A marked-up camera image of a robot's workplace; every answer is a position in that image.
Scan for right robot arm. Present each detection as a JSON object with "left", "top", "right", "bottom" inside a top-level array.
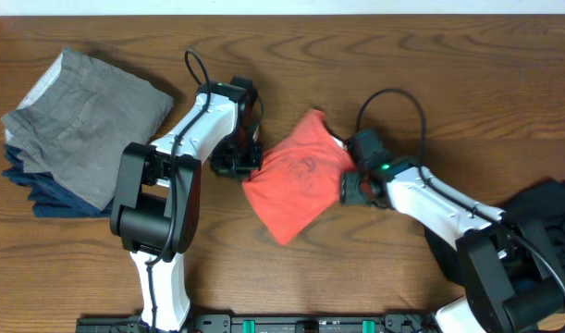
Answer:
[{"left": 339, "top": 159, "right": 565, "bottom": 332}]

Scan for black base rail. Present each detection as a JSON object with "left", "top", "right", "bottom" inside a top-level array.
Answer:
[{"left": 75, "top": 313, "right": 443, "bottom": 333}]

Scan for folded navy blue garment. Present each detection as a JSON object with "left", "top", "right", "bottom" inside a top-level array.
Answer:
[{"left": 3, "top": 141, "right": 135, "bottom": 218}]

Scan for folded grey shorts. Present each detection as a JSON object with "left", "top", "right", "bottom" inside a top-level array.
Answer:
[{"left": 1, "top": 48, "right": 174, "bottom": 209}]

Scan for small looped black cable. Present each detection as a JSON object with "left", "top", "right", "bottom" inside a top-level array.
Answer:
[{"left": 381, "top": 313, "right": 431, "bottom": 333}]

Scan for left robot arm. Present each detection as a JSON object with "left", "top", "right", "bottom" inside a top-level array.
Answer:
[{"left": 108, "top": 77, "right": 263, "bottom": 332}]

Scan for black garment with logo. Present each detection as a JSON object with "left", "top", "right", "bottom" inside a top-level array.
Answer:
[{"left": 423, "top": 178, "right": 565, "bottom": 288}]

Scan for red soccer t-shirt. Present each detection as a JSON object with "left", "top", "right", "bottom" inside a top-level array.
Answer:
[{"left": 242, "top": 109, "right": 355, "bottom": 245}]

